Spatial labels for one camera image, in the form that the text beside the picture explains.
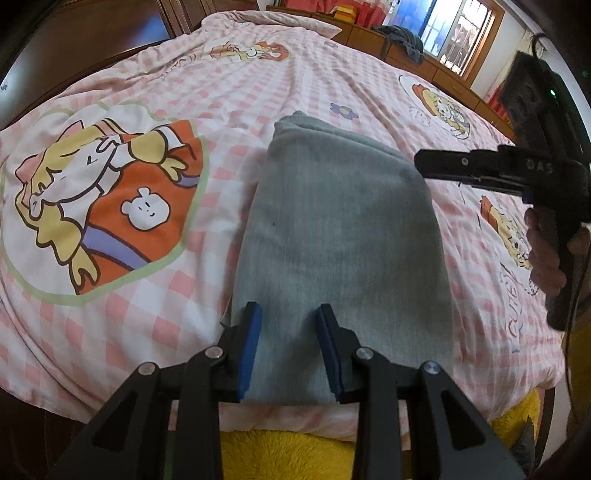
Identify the wooden framed window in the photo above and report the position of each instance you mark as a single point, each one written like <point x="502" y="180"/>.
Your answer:
<point x="443" y="32"/>

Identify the dark blue cloth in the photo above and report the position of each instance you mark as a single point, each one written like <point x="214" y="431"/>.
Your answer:
<point x="401" y="44"/>

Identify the long wooden low cabinet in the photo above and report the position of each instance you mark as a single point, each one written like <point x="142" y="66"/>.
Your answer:
<point x="406" y="60"/>

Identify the pink checkered cartoon blanket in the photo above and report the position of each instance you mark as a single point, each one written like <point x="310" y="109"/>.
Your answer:
<point x="184" y="277"/>

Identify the yellow box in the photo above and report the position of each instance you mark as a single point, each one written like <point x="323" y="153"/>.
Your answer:
<point x="346" y="13"/>

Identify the yellow fleece garment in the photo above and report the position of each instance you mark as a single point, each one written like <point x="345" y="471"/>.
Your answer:
<point x="277" y="454"/>

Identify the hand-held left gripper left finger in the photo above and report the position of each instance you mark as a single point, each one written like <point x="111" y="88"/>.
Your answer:
<point x="247" y="350"/>

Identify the person's right hand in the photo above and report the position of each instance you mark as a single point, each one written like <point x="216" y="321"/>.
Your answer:
<point x="547" y="258"/>

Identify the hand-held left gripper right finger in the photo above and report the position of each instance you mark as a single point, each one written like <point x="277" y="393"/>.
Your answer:
<point x="327" y="350"/>

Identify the grey pants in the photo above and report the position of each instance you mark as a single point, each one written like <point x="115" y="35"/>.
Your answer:
<point x="341" y="230"/>

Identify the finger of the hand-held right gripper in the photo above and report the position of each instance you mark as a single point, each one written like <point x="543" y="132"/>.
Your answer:
<point x="452" y="164"/>

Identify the dark brown headboard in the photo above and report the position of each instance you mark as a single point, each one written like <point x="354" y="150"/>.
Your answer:
<point x="92" y="41"/>

